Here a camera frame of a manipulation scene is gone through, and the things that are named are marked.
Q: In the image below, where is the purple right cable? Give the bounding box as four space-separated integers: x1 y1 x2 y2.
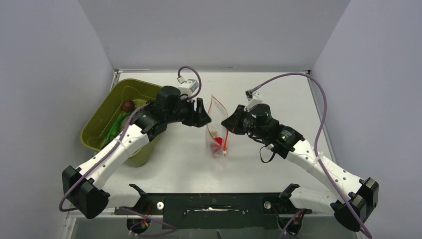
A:
246 72 373 239

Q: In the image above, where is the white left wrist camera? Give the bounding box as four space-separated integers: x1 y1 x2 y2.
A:
177 77 199 97

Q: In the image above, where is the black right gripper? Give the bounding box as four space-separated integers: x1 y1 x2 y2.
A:
222 105 267 140

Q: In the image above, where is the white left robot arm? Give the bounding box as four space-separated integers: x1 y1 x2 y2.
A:
59 86 211 219

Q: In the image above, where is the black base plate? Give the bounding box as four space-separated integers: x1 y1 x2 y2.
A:
115 193 298 230

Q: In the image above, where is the dark red round fruit toy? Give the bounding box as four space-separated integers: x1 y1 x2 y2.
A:
121 100 136 113

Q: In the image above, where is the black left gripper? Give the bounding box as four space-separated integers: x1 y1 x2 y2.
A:
166 95 211 127

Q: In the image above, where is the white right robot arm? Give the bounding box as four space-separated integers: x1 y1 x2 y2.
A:
221 104 379 232

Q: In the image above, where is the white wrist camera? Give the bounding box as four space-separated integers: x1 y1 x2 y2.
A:
245 90 263 111
177 77 199 97

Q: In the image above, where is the red yellow apple toy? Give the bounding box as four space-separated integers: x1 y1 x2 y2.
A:
210 137 225 153

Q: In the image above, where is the clear zip bag orange zipper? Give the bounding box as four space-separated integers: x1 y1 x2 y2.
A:
205 95 229 159

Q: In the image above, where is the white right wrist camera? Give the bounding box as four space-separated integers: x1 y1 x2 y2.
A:
245 90 263 111

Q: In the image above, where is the black looped cable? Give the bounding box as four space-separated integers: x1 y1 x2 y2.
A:
255 136 278 164

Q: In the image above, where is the olive green plastic bin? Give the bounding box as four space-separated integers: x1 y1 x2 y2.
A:
80 78 161 152

